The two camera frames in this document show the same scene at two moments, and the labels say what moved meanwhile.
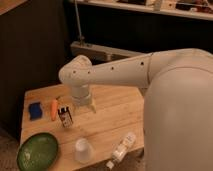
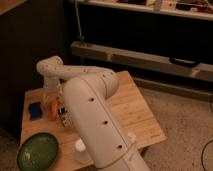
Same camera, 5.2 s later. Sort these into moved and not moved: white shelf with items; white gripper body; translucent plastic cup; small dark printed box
Moved: white gripper body
Not moved: white shelf with items; small dark printed box; translucent plastic cup
